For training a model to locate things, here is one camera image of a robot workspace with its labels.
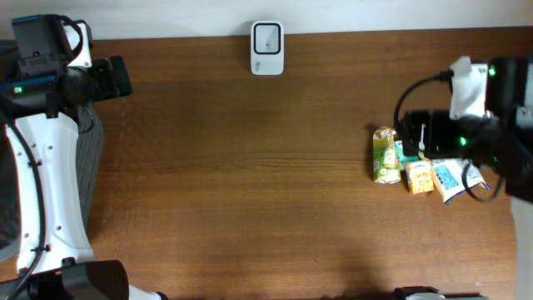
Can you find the teal tissue pack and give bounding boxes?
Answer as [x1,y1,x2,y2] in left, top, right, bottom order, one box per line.
[395,140,420,170]

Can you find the cream snack bag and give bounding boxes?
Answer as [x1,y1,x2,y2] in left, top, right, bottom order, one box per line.
[431,159,491,205]

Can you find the orange tissue pack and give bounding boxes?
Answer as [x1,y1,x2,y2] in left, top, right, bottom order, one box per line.
[405,160,434,194]

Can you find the green drink carton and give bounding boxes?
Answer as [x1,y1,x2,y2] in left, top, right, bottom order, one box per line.
[372,127,401,184]

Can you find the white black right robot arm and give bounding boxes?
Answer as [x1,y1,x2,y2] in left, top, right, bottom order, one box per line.
[393,56,532,299]

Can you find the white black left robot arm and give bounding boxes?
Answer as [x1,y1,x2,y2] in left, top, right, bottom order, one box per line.
[1,56,165,299]

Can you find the white barcode scanner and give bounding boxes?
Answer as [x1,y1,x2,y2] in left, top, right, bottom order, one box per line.
[250,21,285,76]

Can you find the grey plastic lattice basket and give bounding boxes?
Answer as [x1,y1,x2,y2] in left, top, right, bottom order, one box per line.
[1,104,105,262]

